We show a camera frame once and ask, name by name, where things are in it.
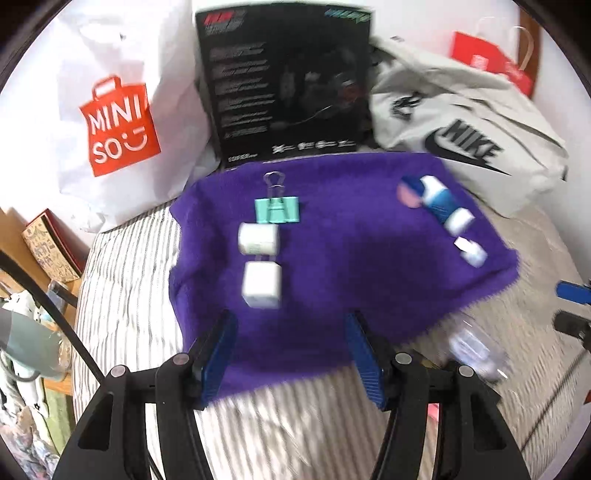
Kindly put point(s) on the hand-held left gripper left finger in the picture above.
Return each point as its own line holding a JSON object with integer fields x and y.
{"x": 214, "y": 360}

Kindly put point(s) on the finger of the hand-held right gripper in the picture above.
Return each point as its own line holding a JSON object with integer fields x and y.
{"x": 575, "y": 293}
{"x": 575, "y": 325}

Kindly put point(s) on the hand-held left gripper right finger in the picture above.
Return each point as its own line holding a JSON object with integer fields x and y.
{"x": 367, "y": 364}

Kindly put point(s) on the white charger cube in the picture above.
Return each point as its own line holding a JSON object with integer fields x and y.
{"x": 262, "y": 285}

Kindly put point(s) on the clear plastic packet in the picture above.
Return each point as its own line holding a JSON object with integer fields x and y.
{"x": 475, "y": 350}

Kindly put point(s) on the white tape roll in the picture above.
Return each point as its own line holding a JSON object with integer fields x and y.
{"x": 258, "y": 239}

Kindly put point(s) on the blue and white container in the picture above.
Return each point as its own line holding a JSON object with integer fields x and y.
{"x": 443, "y": 203}

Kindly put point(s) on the mint green binder clip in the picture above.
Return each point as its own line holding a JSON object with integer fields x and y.
{"x": 277, "y": 210}

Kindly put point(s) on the blue and pink oval case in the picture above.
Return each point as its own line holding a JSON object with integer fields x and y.
{"x": 412, "y": 193}

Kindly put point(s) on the purple towel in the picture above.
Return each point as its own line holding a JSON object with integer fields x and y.
{"x": 332, "y": 258}

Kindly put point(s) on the striped bed sheet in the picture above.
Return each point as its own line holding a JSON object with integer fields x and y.
{"x": 129, "y": 286}

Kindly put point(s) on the mint green appliance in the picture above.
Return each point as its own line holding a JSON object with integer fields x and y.
{"x": 27, "y": 341}

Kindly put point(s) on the grey waist bag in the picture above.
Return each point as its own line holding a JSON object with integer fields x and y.
{"x": 466, "y": 138}

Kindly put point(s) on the patterned cardboard box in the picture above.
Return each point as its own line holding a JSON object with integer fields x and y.
{"x": 51, "y": 249}

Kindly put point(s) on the wooden bedside furniture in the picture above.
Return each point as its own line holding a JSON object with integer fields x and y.
{"x": 11, "y": 272}

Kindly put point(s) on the red paper bag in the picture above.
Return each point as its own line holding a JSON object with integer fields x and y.
{"x": 489, "y": 60}

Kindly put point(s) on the white plastic shopping bag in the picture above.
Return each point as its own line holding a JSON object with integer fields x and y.
{"x": 115, "y": 115}

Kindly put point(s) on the wooden headboard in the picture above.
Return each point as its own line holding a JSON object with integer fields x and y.
{"x": 533, "y": 27}

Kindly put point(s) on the black product box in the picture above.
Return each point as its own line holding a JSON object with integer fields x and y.
{"x": 286, "y": 83}

